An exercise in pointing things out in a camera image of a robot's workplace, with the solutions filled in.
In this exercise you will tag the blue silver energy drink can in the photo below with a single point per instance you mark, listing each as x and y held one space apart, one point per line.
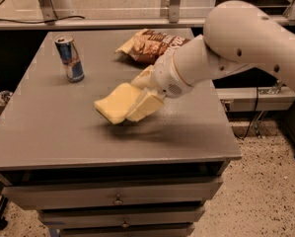
70 59

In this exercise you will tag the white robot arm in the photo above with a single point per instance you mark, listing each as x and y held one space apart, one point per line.
237 36

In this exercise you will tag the brown snack bag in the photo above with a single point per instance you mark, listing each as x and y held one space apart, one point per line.
147 46

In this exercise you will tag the grey drawer cabinet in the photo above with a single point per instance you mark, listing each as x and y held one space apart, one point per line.
61 158

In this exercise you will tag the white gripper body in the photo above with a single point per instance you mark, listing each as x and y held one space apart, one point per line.
166 75

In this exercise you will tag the metal frame rail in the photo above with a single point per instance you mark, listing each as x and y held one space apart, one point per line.
92 24

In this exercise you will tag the drawer knob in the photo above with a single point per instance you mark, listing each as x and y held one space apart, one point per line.
124 224
118 200

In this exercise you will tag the top drawer knob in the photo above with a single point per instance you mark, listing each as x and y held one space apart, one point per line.
118 200

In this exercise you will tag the yellow sponge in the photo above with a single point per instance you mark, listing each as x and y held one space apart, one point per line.
116 105

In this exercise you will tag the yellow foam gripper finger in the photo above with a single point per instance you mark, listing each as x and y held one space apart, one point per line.
143 80
147 103

